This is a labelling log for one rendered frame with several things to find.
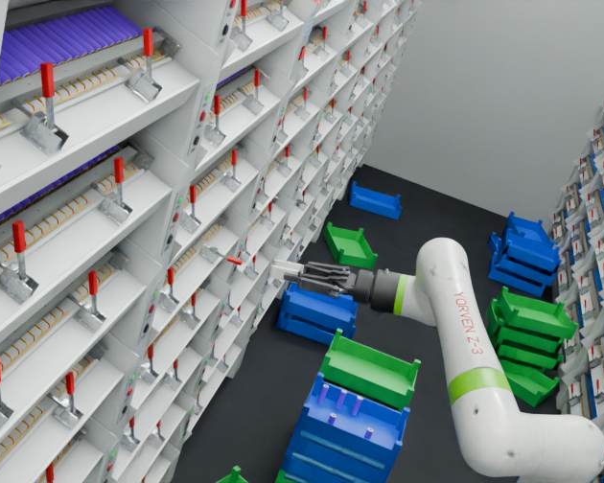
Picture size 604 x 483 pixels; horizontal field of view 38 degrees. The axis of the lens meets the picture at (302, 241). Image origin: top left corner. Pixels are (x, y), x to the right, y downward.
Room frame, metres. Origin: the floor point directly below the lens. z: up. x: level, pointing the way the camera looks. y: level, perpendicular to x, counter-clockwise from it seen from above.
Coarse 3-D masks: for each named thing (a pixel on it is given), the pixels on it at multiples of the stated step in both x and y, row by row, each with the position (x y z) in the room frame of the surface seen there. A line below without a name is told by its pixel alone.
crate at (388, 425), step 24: (312, 408) 2.19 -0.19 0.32; (336, 408) 2.23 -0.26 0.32; (360, 408) 2.26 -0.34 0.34; (384, 408) 2.25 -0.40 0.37; (408, 408) 2.25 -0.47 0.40; (312, 432) 2.08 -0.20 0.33; (336, 432) 2.07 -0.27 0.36; (360, 432) 2.16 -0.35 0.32; (384, 432) 2.20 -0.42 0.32; (384, 456) 2.05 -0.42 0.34
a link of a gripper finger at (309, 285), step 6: (306, 282) 1.74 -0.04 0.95; (312, 282) 1.73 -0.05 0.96; (318, 282) 1.74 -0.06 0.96; (300, 288) 1.74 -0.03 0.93; (306, 288) 1.74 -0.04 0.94; (312, 288) 1.73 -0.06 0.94; (318, 288) 1.73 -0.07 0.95; (324, 288) 1.73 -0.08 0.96; (330, 288) 1.72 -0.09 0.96; (336, 288) 1.72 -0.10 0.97; (324, 294) 1.73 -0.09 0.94; (330, 294) 1.72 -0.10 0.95
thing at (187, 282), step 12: (228, 216) 1.99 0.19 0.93; (240, 216) 1.99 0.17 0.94; (216, 228) 1.95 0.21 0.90; (228, 228) 1.99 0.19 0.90; (240, 228) 1.99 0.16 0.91; (204, 240) 1.87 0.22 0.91; (216, 240) 1.90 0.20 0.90; (228, 240) 1.94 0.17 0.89; (192, 252) 1.79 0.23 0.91; (180, 264) 1.71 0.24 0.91; (192, 264) 1.74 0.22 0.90; (204, 264) 1.77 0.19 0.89; (216, 264) 1.80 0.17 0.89; (180, 276) 1.67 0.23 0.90; (192, 276) 1.70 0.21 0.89; (204, 276) 1.73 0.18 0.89; (168, 288) 1.60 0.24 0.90; (180, 288) 1.63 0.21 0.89; (192, 288) 1.66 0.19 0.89; (180, 300) 1.59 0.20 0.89; (156, 312) 1.51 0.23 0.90; (168, 312) 1.53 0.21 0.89; (156, 324) 1.47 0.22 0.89; (156, 336) 1.49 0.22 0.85
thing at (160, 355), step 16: (208, 288) 1.99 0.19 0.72; (224, 288) 1.98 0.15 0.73; (192, 304) 1.81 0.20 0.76; (208, 304) 1.93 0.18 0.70; (176, 320) 1.78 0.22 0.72; (192, 320) 1.80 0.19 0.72; (160, 336) 1.69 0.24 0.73; (176, 336) 1.74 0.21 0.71; (192, 336) 1.77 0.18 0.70; (160, 352) 1.65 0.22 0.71; (176, 352) 1.69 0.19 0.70; (144, 368) 1.54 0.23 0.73; (160, 368) 1.60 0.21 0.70; (144, 384) 1.52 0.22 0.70; (144, 400) 1.48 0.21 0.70; (128, 416) 1.38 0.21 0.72
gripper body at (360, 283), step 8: (360, 272) 1.77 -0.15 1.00; (368, 272) 1.77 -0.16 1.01; (352, 280) 1.78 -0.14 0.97; (360, 280) 1.75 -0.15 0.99; (368, 280) 1.75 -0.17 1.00; (344, 288) 1.74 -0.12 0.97; (352, 288) 1.74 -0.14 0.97; (360, 288) 1.74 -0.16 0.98; (368, 288) 1.74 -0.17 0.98; (360, 296) 1.74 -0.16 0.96; (368, 296) 1.74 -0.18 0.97
